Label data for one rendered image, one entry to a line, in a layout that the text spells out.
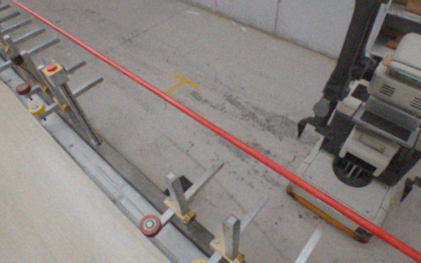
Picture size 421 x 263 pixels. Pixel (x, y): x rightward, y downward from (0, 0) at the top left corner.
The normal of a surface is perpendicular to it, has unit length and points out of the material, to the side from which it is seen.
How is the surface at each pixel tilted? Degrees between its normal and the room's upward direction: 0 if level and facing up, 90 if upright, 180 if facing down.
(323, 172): 0
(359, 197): 0
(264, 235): 0
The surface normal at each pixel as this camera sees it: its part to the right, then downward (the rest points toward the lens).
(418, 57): -0.47, -0.07
